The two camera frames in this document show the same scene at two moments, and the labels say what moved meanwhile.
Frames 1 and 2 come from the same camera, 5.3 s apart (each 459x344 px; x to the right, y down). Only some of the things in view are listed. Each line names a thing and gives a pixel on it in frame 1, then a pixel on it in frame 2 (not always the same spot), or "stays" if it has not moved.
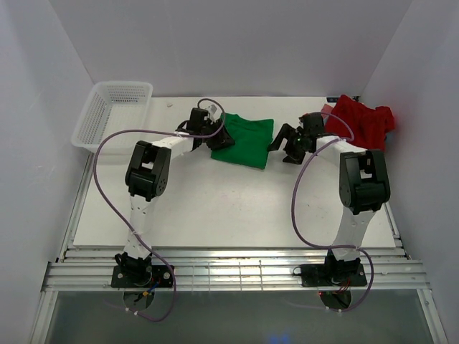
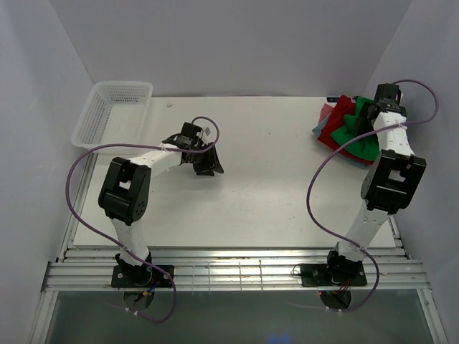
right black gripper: [285, 132] → [362, 122]
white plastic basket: [113, 107] stays
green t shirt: [252, 139] → [358, 123]
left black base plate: [161, 276] stays
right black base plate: [328, 275] stays
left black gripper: [223, 140] → [211, 163]
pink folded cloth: [326, 108] stays
